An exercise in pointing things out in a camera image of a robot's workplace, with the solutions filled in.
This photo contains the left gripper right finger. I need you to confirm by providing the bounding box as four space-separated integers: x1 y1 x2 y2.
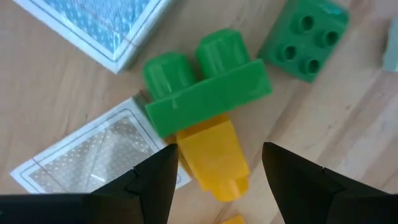
262 141 398 224

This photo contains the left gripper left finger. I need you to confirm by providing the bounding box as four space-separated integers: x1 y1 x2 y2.
90 143 180 224

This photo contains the face-up playing card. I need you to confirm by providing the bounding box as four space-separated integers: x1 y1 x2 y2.
9 96 193 195

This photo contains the yellow toy block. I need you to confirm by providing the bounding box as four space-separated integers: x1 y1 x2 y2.
169 113 251 203

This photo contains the green two-stud block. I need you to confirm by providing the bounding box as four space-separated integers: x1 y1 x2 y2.
142 27 273 139

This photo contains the flat yellow brick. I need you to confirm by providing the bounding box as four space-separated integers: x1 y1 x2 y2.
218 213 247 224

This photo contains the small dark green brick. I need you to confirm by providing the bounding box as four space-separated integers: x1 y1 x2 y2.
257 0 351 84

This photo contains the light teal brick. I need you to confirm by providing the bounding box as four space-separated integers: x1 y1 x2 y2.
382 14 398 74

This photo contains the blue-backed playing card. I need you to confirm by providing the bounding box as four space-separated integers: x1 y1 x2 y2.
11 0 174 75

